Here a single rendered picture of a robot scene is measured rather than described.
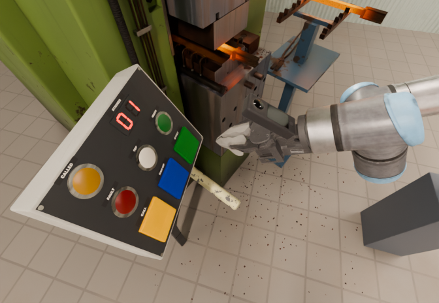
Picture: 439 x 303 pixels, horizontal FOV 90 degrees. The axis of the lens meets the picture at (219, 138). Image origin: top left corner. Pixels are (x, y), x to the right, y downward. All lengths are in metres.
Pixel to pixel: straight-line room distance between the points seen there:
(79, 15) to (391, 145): 0.68
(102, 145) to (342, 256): 1.52
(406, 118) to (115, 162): 0.49
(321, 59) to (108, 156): 1.23
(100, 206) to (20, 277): 1.47
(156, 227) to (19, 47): 0.84
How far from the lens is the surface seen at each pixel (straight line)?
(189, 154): 0.59
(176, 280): 1.52
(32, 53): 1.13
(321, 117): 0.43
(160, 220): 0.52
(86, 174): 0.43
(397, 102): 0.44
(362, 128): 0.42
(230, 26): 0.84
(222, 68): 0.89
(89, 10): 0.66
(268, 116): 0.42
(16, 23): 1.09
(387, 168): 0.52
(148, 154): 0.50
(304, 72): 1.29
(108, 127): 0.46
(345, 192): 1.85
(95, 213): 0.44
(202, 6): 0.69
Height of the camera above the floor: 1.50
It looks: 55 degrees down
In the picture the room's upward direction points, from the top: straight up
